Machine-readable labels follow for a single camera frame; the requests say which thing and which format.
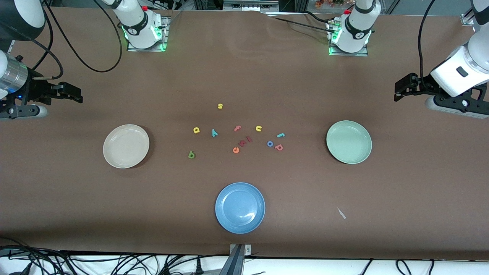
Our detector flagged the brown table cover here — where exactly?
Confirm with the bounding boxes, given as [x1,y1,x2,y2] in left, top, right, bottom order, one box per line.
[0,7,489,261]

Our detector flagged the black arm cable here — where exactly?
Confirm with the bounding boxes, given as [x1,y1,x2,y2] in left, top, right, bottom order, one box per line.
[418,0,437,90]
[32,0,123,80]

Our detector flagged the blue round plate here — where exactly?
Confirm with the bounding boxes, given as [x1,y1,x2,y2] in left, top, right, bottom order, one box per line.
[215,182,266,234]

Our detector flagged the beige round plate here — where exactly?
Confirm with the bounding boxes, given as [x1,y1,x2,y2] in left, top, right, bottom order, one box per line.
[103,124,150,169]

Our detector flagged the black table cable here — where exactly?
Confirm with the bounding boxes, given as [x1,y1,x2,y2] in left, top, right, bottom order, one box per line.
[267,15,333,31]

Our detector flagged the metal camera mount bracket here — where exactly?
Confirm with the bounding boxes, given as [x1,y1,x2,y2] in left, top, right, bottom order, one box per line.
[220,244,253,275]

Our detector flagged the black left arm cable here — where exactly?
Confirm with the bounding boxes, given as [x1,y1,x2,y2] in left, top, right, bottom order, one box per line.
[418,0,437,90]

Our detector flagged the orange artificial flowers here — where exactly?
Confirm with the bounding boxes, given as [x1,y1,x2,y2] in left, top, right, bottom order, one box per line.
[314,0,354,9]

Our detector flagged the aluminium frame rail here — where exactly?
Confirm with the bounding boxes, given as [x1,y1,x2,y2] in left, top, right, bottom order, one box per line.
[223,0,279,12]

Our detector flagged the green round plate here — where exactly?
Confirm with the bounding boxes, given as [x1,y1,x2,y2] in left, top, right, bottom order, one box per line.
[326,120,373,165]

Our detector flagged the black looped floor cable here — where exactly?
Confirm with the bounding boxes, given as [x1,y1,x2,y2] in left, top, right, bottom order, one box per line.
[396,259,413,275]

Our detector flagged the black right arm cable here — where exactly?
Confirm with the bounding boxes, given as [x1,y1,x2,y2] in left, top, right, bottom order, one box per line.
[32,0,123,80]

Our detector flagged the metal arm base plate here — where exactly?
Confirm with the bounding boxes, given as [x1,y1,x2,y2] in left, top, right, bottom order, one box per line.
[127,16,169,52]
[328,21,369,57]

